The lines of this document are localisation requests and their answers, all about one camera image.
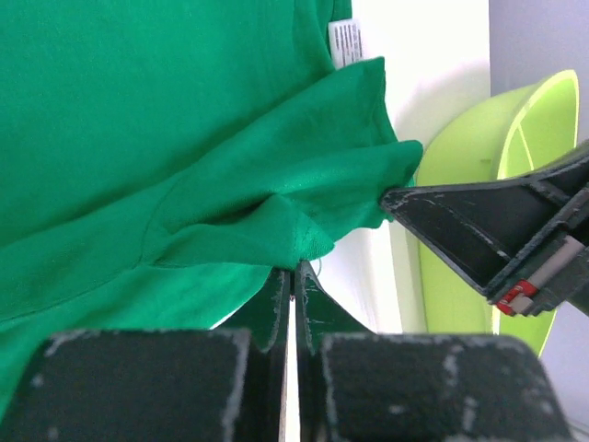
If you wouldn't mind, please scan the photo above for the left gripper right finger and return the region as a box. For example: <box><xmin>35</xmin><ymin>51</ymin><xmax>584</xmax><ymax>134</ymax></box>
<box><xmin>294</xmin><ymin>262</ymin><xmax>572</xmax><ymax>441</ymax></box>

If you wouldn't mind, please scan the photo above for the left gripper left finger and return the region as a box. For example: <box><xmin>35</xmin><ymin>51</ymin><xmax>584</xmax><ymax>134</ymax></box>
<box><xmin>1</xmin><ymin>270</ymin><xmax>291</xmax><ymax>441</ymax></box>

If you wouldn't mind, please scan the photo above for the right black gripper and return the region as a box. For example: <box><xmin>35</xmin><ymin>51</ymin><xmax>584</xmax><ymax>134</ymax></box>
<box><xmin>379</xmin><ymin>143</ymin><xmax>588</xmax><ymax>317</ymax></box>

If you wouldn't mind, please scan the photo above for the green t shirt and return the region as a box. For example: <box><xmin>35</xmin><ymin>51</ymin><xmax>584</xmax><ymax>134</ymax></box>
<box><xmin>1</xmin><ymin>1</ymin><xmax>422</xmax><ymax>406</ymax></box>

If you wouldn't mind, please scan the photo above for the lime green plastic bin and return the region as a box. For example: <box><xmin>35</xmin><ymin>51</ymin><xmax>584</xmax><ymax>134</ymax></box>
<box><xmin>391</xmin><ymin>69</ymin><xmax>580</xmax><ymax>354</ymax></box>

